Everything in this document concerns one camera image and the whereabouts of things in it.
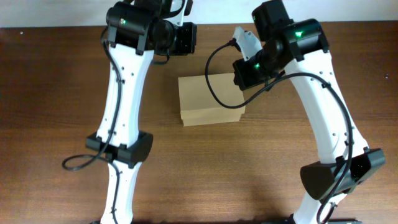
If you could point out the brown cardboard box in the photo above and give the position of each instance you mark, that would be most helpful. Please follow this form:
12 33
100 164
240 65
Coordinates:
198 106

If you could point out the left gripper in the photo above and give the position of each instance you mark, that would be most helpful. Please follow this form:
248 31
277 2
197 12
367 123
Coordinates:
191 30

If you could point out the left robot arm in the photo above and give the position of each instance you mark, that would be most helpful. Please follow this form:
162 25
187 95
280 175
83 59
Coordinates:
136 32

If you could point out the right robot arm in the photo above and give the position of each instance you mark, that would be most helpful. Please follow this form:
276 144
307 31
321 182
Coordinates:
299 51

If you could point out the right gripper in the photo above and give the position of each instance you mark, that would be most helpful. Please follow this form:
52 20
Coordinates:
242 78

